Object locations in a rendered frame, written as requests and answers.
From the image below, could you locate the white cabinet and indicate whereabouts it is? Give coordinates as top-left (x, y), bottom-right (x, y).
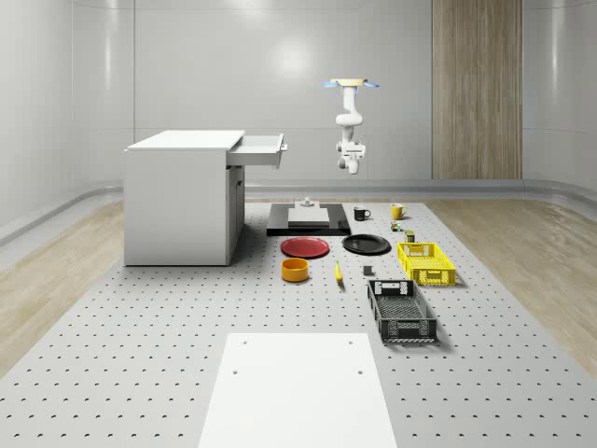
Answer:
top-left (123, 129), bottom-right (247, 267)

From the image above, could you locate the yellow basket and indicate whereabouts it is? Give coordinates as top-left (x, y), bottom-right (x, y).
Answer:
top-left (396, 241), bottom-right (458, 287)

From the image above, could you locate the white board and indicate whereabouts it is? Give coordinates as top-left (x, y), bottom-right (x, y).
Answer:
top-left (197, 332), bottom-right (399, 448)

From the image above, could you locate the red plate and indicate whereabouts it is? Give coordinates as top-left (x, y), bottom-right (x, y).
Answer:
top-left (280, 236), bottom-right (332, 259)

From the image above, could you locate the yellow bowl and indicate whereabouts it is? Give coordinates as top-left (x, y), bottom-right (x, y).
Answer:
top-left (280, 258), bottom-right (311, 284)

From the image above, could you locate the white drawer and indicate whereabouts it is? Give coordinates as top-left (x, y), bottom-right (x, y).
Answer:
top-left (226, 133), bottom-right (289, 171)

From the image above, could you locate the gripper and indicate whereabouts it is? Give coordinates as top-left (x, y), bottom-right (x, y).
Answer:
top-left (342, 138), bottom-right (368, 159)

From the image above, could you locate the dark grey basket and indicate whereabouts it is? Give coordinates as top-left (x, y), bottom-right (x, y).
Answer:
top-left (366, 278), bottom-right (440, 345)

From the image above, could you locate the black plate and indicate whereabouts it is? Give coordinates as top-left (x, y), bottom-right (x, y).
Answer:
top-left (340, 233), bottom-right (393, 256)

